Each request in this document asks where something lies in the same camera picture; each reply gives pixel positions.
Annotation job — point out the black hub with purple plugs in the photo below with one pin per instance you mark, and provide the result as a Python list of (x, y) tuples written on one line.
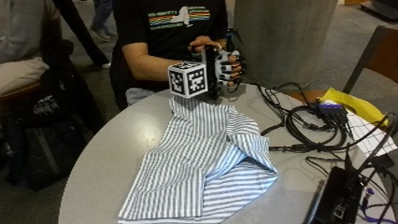
[(333, 110)]

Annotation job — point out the white marker cube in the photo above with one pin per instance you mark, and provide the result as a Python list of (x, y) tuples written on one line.
[(188, 79)]

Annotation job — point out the black box device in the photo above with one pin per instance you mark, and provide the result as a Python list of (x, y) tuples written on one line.
[(337, 199)]

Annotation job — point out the black backpack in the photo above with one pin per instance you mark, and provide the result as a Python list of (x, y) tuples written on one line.
[(50, 137)]

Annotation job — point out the grey concrete pillar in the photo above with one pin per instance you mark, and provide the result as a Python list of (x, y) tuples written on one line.
[(284, 40)]

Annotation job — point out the yellow cloth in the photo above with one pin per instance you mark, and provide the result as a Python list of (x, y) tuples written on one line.
[(356, 104)]

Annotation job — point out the wooden chair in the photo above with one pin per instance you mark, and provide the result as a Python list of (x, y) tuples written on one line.
[(375, 56)]

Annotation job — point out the blue white striped shirt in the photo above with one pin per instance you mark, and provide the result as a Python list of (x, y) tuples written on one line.
[(207, 161)]

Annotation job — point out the wooden bench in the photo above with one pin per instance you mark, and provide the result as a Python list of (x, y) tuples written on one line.
[(19, 90)]

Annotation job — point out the person's grey trousers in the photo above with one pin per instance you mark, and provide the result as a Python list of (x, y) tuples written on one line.
[(139, 95)]

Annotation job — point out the person's black printed t-shirt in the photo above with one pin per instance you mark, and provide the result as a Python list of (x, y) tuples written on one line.
[(166, 28)]

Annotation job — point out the white checked paper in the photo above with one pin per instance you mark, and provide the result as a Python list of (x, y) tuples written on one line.
[(371, 135)]

